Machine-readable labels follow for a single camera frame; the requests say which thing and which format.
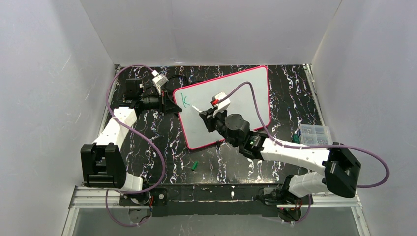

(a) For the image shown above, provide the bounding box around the white green whiteboard marker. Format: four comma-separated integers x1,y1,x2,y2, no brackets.
191,105,203,113

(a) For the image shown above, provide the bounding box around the pink framed whiteboard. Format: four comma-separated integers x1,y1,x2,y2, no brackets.
173,65,271,150

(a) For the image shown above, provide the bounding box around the green marker cap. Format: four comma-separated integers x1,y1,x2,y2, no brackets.
191,161,198,171

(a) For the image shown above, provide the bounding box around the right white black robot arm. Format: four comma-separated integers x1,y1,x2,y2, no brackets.
199,108,361,203

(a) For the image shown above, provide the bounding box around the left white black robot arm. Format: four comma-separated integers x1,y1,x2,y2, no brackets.
80,75,182,192

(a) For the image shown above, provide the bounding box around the black clip on whiteboard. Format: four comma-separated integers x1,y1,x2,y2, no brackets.
215,141,224,149

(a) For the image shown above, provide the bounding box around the clear plastic screw box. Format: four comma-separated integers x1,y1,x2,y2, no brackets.
297,124,333,146

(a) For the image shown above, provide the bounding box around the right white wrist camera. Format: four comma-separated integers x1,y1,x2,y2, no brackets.
211,92,231,118

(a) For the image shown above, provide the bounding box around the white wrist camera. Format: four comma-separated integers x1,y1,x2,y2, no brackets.
211,92,231,118
152,70,168,95

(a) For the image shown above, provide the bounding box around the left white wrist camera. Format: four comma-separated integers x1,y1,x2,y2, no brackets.
152,70,168,95

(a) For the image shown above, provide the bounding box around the black cable behind whiteboard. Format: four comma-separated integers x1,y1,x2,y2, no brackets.
166,75,203,89

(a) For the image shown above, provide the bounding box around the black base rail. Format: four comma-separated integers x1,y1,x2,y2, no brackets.
119,183,309,217

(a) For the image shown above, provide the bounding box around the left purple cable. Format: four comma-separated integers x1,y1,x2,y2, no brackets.
105,64,167,228

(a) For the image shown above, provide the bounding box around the purple cable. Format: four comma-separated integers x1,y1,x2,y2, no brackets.
216,81,390,189
105,64,167,228

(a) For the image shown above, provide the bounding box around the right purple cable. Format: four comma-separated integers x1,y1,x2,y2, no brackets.
216,81,390,189

